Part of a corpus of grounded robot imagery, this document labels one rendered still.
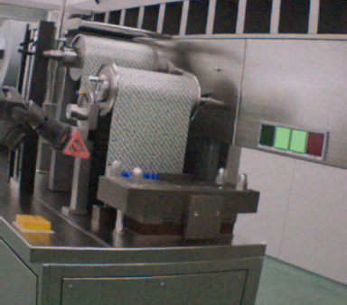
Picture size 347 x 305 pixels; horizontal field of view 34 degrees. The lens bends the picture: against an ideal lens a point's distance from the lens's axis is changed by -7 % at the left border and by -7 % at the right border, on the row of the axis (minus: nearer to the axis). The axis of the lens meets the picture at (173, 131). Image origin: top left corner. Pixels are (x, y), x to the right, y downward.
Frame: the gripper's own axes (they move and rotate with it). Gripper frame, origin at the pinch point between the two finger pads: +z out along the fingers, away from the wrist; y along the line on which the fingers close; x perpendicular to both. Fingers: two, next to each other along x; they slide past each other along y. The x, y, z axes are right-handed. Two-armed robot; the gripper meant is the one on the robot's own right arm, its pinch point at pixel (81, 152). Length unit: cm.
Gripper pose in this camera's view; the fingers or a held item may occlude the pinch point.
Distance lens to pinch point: 152.7
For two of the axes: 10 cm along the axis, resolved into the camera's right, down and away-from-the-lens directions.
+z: 6.7, 5.6, 4.8
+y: 5.2, 1.0, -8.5
